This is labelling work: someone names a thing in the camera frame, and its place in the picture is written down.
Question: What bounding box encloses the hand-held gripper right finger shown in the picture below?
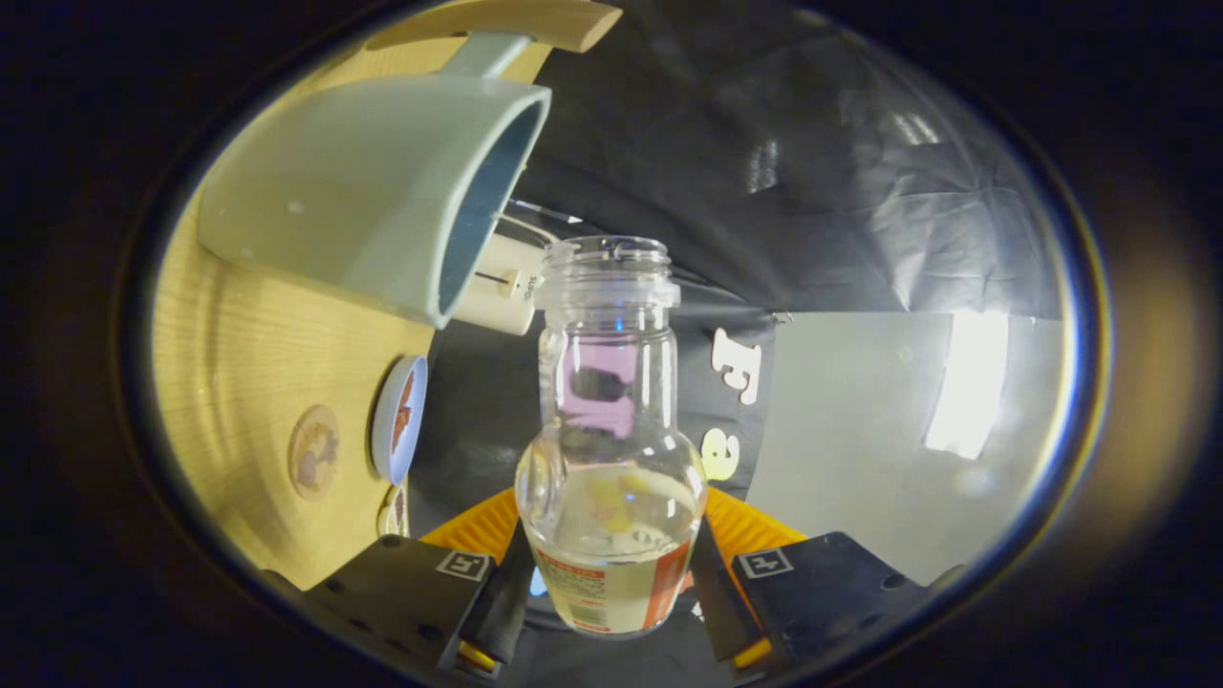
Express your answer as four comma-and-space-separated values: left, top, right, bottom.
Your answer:
690, 485, 930, 679

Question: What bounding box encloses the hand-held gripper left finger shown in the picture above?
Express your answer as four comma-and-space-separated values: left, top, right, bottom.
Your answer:
263, 487, 536, 681

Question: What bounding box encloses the clear juice bottle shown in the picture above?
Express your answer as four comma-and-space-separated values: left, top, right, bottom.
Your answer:
514, 236, 709, 638

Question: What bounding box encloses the round printed coaster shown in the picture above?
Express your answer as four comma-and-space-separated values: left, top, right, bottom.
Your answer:
288, 403, 341, 502

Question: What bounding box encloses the pale green cup wooden handle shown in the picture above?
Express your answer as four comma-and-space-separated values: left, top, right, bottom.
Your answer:
196, 0, 624, 331

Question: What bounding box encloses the white divided dish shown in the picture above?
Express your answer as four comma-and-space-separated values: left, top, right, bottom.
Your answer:
376, 484, 410, 538

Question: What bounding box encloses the reddish brown food piece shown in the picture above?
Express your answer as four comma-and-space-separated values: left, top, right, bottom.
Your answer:
394, 375, 416, 455

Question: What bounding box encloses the blue plate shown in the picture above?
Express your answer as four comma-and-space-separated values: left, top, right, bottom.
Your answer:
371, 355, 429, 486

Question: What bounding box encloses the white toaster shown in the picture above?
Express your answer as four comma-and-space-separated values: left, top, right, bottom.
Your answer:
449, 215, 560, 337

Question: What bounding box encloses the wooden table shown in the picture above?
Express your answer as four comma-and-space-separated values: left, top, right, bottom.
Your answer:
151, 38, 555, 589

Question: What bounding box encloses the black backdrop cloth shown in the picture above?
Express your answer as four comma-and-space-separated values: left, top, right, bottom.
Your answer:
411, 0, 1066, 536

